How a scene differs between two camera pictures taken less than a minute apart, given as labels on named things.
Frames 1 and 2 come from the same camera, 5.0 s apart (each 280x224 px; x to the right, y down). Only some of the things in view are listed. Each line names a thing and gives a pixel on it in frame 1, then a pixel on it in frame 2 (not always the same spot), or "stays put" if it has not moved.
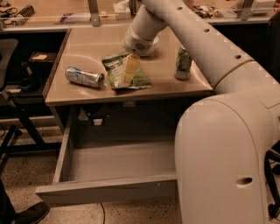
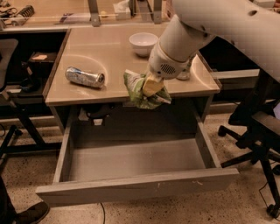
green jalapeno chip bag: [115, 67] -> [134, 84]
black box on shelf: [41, 63] stays put
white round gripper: [136, 44] -> [164, 64]
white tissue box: [122, 10] stays put
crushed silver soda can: [77, 76] stays put
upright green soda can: [183, 65] stays put
